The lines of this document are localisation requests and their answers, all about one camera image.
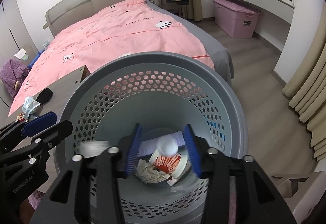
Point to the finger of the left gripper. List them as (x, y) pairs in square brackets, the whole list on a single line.
[(43, 122), (51, 137)]

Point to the crumpled tissue in basket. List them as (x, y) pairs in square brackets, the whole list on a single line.
[(148, 174)]

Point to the white folded cloth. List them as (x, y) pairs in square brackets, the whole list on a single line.
[(22, 55)]

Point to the purple fuzzy garment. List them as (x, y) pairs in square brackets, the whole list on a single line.
[(13, 74)]

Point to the lavender box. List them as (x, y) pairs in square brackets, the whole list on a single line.
[(148, 147)]

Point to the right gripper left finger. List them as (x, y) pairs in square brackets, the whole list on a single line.
[(68, 201)]

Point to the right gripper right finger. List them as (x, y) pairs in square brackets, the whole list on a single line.
[(256, 198)]

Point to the grey perforated trash basket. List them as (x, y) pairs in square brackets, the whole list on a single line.
[(162, 92)]

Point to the white wardrobe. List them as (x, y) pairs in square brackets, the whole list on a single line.
[(14, 35)]

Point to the black round lid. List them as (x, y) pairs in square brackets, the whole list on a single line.
[(44, 96)]

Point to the red white paper cup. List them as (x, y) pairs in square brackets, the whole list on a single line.
[(173, 166)]

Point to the pink cartoon duvet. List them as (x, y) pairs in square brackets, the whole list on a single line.
[(122, 29)]

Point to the pink plastic storage box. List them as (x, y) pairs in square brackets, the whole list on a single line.
[(235, 19)]

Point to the light blue wet wipes pack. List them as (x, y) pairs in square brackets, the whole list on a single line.
[(29, 107)]

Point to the grey upholstered bed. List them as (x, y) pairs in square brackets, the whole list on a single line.
[(68, 12)]

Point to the red snack wrapper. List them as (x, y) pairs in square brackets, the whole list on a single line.
[(20, 118)]

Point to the beige curtain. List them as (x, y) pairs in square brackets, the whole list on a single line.
[(306, 89)]

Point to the small white bottle cap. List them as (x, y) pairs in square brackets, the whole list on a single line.
[(167, 146)]

